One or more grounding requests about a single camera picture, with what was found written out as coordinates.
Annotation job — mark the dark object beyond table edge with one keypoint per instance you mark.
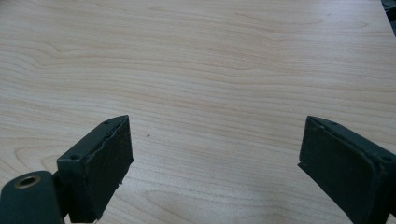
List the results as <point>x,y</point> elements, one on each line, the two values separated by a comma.
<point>389,8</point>

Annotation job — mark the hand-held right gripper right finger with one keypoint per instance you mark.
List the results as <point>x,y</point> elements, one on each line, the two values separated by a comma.
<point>345,168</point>

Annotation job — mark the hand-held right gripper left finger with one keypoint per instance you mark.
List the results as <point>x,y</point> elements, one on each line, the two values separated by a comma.
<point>93,174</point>

